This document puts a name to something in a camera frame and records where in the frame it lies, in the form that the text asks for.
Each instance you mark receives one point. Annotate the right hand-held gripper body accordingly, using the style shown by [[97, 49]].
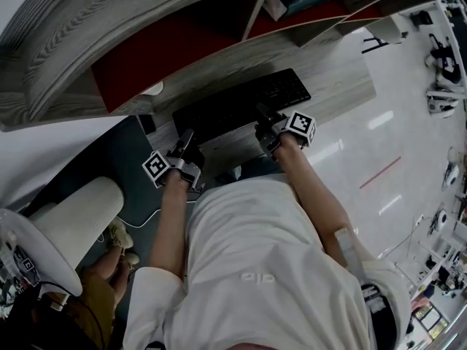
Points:
[[277, 133]]

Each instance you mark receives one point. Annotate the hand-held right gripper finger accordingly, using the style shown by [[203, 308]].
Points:
[[265, 113]]

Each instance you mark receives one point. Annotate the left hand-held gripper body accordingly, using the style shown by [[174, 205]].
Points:
[[182, 166]]

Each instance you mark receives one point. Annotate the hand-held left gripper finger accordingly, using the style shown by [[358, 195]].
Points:
[[187, 142]]

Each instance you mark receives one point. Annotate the black keyboard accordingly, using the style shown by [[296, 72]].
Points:
[[255, 97]]

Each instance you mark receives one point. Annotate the person's left forearm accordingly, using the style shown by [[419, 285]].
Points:
[[171, 224]]

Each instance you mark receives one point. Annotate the person's right forearm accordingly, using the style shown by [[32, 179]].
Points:
[[313, 188]]

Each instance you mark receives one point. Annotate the dark blue trousers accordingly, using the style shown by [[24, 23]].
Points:
[[255, 168]]

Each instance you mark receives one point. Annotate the black flat phone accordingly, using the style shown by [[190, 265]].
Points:
[[147, 124]]

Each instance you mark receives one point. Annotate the white rounded gadget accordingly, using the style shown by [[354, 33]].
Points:
[[153, 89]]

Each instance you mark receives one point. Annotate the grey wooden table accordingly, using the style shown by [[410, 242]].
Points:
[[339, 78]]

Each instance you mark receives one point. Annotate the white box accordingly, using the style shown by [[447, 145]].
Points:
[[275, 6]]

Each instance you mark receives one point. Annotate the white shirt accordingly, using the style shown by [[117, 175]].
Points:
[[255, 268]]

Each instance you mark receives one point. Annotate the white chair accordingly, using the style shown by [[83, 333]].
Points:
[[386, 29]]

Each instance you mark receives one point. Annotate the grey wooden shelf unit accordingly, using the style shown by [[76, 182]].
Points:
[[73, 31]]

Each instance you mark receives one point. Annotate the white robot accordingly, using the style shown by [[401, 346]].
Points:
[[443, 64], [438, 106], [453, 177], [442, 218]]

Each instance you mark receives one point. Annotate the black body-worn device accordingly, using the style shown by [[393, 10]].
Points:
[[376, 301]]

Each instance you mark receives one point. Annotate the cluttered storage rack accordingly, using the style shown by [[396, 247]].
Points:
[[438, 268]]

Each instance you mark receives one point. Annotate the white round pedestal table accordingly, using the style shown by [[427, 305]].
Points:
[[73, 210]]

